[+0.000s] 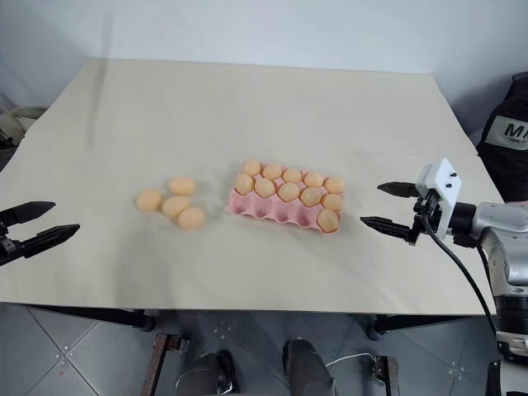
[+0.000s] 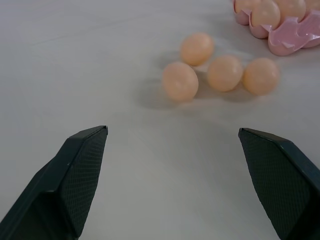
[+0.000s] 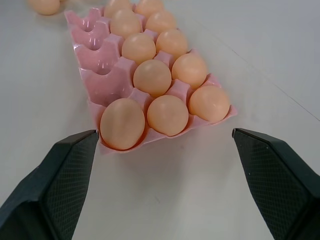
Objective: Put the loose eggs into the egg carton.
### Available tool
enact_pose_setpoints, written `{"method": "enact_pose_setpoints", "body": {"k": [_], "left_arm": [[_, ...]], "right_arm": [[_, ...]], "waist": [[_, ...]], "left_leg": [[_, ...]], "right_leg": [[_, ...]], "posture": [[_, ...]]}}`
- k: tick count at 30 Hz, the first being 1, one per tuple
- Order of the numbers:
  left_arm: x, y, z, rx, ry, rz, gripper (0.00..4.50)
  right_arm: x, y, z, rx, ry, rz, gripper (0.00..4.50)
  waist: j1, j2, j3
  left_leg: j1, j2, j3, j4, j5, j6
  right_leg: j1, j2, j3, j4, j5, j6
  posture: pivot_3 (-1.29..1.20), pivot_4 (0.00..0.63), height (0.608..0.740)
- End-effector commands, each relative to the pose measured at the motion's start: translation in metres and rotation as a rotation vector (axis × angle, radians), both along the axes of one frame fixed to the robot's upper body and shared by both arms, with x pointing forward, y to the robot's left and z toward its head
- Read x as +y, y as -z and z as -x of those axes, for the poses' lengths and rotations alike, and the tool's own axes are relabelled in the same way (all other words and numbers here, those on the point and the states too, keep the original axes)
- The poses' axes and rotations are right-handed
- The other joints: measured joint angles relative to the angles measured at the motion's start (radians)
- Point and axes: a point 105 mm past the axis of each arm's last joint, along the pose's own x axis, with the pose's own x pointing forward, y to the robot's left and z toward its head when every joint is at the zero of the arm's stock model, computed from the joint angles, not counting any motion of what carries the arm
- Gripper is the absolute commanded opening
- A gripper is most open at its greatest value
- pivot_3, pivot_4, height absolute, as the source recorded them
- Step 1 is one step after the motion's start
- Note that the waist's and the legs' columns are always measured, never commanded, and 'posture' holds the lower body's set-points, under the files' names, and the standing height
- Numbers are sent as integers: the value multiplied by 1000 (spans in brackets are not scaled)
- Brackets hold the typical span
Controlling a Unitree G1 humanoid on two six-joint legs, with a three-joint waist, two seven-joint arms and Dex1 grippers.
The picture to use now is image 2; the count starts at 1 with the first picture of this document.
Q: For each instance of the pink egg carton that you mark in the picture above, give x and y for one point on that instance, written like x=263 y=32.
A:
x=287 y=37

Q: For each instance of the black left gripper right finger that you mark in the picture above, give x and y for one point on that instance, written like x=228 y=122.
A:
x=277 y=180

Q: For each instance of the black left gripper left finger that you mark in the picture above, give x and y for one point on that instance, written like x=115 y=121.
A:
x=62 y=180

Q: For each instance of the beige egg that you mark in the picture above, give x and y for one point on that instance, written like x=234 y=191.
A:
x=197 y=48
x=291 y=8
x=265 y=13
x=261 y=76
x=224 y=73
x=243 y=5
x=180 y=81

